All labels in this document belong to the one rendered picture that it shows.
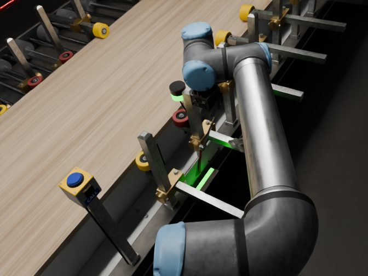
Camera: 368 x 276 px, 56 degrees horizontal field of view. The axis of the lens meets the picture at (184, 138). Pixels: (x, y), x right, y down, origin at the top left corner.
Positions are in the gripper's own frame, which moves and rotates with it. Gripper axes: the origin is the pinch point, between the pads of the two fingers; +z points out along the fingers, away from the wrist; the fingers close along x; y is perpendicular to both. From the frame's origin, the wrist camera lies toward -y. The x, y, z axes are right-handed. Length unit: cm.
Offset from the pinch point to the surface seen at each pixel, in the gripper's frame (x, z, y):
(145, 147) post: -6.9, -8.5, 29.4
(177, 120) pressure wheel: -18.1, 10.5, 2.0
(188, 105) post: -7.7, -4.2, 4.4
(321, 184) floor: 31, 101, -55
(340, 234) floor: 51, 101, -28
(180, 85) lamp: -11.2, -10.9, 2.1
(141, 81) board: -50, 11, -13
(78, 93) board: -75, 11, 7
